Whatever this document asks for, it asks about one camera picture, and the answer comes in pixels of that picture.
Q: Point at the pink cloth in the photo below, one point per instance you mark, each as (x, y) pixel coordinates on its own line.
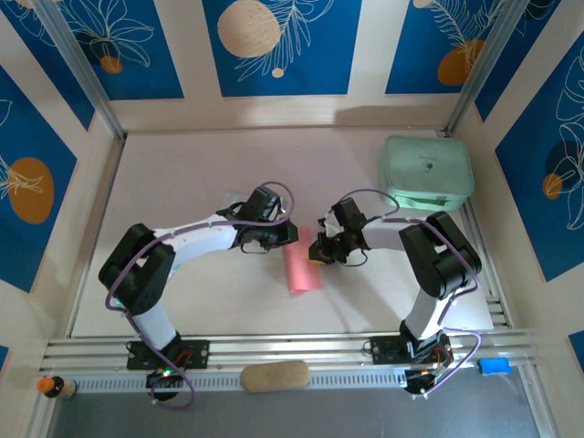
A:
(303, 274)

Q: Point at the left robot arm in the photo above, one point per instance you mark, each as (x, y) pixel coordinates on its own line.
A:
(201, 239)

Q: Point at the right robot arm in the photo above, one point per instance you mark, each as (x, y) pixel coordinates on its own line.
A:
(388, 235)

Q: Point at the small clear plastic bag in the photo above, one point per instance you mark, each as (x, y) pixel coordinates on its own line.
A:
(233, 198)

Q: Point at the pale table mat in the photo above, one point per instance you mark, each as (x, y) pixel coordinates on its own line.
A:
(182, 173)

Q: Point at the mint green zip pouch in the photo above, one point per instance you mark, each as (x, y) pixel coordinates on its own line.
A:
(424, 169)

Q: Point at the tan oval pad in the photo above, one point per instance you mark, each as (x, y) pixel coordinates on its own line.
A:
(275, 376)

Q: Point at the black controller board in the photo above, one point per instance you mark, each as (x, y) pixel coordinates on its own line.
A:
(164, 378)
(422, 382)

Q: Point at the teal plastic packet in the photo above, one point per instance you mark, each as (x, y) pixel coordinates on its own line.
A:
(117, 304)

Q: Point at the small blue box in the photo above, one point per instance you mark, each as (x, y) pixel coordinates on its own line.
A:
(493, 367)

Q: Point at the small bottle orange cap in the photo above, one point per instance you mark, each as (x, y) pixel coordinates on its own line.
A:
(57, 388)

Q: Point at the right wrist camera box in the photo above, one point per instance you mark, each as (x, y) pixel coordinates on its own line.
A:
(329, 224)

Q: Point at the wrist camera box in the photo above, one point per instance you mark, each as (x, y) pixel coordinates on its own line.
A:
(329, 224)
(283, 206)

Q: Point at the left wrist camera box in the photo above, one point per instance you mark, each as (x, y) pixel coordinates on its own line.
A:
(283, 206)

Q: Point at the aluminium mounting rail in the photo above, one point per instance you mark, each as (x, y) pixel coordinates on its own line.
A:
(296, 349)

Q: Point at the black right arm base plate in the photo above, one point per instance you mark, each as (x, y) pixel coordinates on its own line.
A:
(383, 349)

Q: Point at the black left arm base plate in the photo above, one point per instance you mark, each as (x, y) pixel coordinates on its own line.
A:
(201, 353)

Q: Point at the aluminium frame post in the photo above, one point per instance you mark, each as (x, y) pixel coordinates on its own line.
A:
(479, 68)
(82, 68)

